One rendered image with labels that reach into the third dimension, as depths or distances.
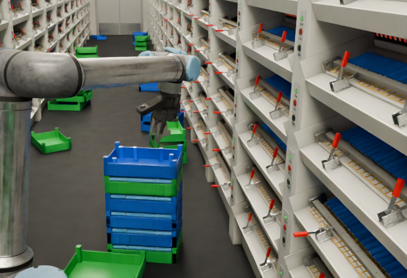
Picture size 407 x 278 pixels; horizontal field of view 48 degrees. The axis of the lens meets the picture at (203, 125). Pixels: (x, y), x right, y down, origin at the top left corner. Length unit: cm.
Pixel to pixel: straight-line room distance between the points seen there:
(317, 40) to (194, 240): 129
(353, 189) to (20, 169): 84
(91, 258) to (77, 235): 24
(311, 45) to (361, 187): 39
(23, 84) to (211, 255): 126
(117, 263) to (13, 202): 86
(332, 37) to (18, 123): 84
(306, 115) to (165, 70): 47
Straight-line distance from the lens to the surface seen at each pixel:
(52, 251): 225
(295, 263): 147
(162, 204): 195
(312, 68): 125
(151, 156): 208
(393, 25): 90
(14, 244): 139
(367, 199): 103
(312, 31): 124
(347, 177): 112
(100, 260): 212
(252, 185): 191
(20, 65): 120
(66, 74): 119
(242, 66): 192
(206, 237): 227
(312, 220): 132
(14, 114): 128
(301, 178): 134
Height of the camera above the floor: 117
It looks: 17 degrees down
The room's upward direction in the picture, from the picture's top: 1 degrees clockwise
